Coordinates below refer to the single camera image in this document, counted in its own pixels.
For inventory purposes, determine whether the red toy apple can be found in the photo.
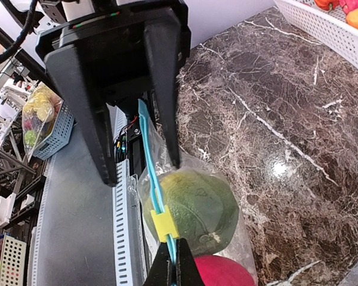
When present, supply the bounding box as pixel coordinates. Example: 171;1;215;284
195;255;255;286

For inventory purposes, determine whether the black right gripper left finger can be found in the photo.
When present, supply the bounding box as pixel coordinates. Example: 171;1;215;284
143;243;176;286

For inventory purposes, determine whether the orange toy pumpkin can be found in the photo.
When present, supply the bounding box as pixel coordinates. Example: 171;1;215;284
314;0;340;11

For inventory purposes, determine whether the white perforated plastic basket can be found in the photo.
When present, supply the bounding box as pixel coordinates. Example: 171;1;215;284
274;0;358;69

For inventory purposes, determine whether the green toy avocado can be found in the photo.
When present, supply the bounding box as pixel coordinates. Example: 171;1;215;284
159;169;239;256

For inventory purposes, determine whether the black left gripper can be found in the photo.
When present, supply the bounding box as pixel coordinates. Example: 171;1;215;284
36;1;191;186

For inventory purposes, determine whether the blue basket with toys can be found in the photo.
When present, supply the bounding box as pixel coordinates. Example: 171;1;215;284
21;83;74;160

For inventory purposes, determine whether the pink toy fruit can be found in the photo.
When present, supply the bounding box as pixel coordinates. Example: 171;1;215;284
339;0;358;15

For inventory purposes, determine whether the clear zip bag yellow slider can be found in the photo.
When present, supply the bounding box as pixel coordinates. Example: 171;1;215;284
137;101;257;285

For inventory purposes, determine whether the white perforated bin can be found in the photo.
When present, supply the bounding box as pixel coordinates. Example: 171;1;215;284
0;234;27;286

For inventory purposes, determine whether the white slotted cable duct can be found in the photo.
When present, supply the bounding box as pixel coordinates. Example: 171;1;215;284
30;156;146;285

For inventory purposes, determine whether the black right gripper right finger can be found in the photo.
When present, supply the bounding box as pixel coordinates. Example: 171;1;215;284
175;238;205;286

